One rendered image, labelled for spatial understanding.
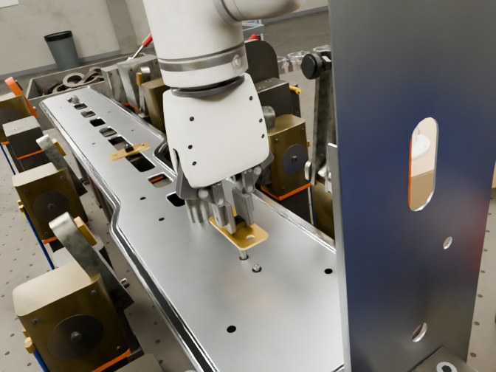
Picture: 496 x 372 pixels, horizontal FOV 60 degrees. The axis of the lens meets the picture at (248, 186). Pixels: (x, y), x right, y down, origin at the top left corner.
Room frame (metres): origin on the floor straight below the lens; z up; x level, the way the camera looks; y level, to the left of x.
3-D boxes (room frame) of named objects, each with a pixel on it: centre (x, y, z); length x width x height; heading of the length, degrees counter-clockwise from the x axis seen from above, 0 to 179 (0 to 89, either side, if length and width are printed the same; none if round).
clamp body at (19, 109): (1.27, 0.68, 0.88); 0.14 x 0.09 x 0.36; 117
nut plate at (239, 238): (0.42, 0.02, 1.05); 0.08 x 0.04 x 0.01; 27
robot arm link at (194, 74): (0.42, 0.02, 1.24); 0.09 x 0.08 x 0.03; 117
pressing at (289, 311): (0.85, 0.25, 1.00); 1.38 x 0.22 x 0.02; 27
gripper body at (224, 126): (0.42, 0.02, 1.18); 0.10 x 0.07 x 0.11; 117
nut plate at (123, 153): (0.84, 0.23, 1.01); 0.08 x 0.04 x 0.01; 117
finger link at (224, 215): (0.41, 0.04, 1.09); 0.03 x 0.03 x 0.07; 27
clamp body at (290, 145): (0.67, -0.08, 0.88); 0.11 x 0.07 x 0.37; 117
